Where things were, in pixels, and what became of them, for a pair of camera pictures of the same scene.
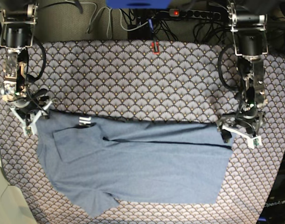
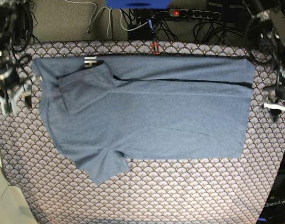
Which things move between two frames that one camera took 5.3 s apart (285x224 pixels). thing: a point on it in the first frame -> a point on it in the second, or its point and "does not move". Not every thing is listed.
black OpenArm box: x=278 y=209 does not move
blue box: x=140 y=4 does not move
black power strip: x=196 y=14 does not move
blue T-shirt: x=101 y=162 -> x=145 y=108
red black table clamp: x=155 y=47 does not move
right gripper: x=246 y=120 -> x=280 y=95
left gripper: x=32 y=104 -> x=8 y=80
